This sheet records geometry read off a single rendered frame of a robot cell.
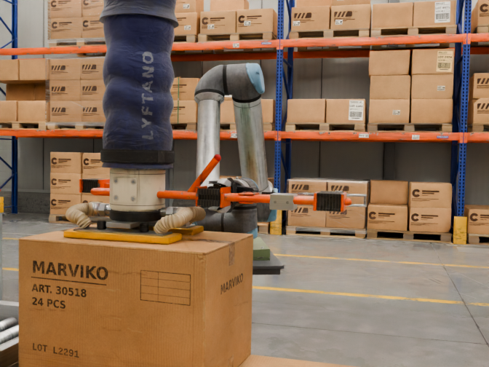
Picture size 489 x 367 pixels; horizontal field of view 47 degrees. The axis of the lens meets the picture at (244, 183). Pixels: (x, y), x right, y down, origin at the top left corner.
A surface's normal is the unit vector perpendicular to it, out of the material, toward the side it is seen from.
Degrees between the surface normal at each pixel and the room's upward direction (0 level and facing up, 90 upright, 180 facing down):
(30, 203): 90
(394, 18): 91
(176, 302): 90
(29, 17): 90
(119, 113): 74
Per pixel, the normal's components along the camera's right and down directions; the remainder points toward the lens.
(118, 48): -0.34, -0.21
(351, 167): -0.24, 0.04
